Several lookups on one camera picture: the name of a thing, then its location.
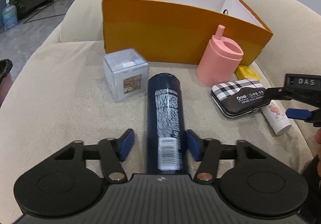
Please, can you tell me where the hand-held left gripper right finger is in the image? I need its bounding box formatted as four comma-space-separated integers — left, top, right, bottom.
186, 130, 266, 181

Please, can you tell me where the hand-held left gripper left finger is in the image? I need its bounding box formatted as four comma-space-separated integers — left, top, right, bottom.
50, 128, 135, 182

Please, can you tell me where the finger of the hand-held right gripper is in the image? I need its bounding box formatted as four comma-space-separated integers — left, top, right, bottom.
286, 108, 321, 128
263, 86, 321, 109

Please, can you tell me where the white hand cream tube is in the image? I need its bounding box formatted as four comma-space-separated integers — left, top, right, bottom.
261, 100, 293, 136

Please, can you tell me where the yellow tape measure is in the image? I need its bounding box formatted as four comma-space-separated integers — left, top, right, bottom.
235, 65, 261, 80

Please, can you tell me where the dark blue spray can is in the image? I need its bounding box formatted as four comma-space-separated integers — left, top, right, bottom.
146, 73, 189, 175

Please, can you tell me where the plaid black zip case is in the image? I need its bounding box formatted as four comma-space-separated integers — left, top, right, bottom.
210, 79, 270, 118

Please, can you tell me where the pink cup with spout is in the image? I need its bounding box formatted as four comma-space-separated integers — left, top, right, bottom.
196, 25, 244, 87

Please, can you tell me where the orange cardboard box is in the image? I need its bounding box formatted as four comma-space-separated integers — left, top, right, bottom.
102, 0, 273, 66

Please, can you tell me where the clear plastic cube box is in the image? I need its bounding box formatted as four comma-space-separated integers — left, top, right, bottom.
103, 49, 149, 103

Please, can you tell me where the beige sofa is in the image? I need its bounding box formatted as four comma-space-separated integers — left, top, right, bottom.
0, 0, 321, 224

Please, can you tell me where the trash bin with black bag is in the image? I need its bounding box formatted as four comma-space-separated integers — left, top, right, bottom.
0, 59, 13, 84

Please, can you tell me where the blue water jug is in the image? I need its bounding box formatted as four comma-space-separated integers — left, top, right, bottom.
2, 3, 18, 30

